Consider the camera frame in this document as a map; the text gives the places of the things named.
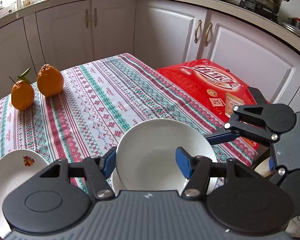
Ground black gas stove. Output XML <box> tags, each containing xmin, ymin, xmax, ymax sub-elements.
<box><xmin>185</xmin><ymin>0</ymin><xmax>282</xmax><ymax>22</ymax></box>

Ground leafless orange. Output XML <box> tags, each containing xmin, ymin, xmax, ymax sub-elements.
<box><xmin>37</xmin><ymin>64</ymin><xmax>65</xmax><ymax>98</ymax></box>

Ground patterned tablecloth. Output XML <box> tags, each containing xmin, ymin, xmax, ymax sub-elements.
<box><xmin>0</xmin><ymin>53</ymin><xmax>260</xmax><ymax>193</ymax></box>

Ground white kitchen base cabinets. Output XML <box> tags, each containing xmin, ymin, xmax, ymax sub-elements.
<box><xmin>0</xmin><ymin>0</ymin><xmax>300</xmax><ymax>130</ymax></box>

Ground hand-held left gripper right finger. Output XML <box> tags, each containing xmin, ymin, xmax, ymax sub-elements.
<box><xmin>175</xmin><ymin>147</ymin><xmax>255</xmax><ymax>201</ymax></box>

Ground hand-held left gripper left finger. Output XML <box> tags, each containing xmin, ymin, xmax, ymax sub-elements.
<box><xmin>39</xmin><ymin>146</ymin><xmax>117</xmax><ymax>201</ymax></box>

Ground white fruit-print plate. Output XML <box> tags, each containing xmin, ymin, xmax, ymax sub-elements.
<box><xmin>0</xmin><ymin>149</ymin><xmax>50</xmax><ymax>238</ymax></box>

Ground orange with green leaf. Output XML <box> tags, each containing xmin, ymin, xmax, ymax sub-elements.
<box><xmin>9</xmin><ymin>67</ymin><xmax>36</xmax><ymax>111</ymax></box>

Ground red printed package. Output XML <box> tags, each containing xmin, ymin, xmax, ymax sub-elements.
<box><xmin>156</xmin><ymin>58</ymin><xmax>272</xmax><ymax>156</ymax></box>

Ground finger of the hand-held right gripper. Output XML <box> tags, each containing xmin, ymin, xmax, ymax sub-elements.
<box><xmin>269</xmin><ymin>155</ymin><xmax>290</xmax><ymax>186</ymax></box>
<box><xmin>204</xmin><ymin>104</ymin><xmax>278</xmax><ymax>146</ymax></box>

